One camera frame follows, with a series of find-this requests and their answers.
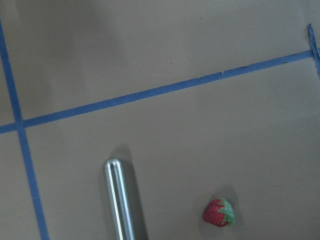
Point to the steel muddler black tip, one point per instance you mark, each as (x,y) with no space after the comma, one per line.
(119,200)

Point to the red strawberry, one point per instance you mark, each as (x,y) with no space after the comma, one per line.
(219,212)

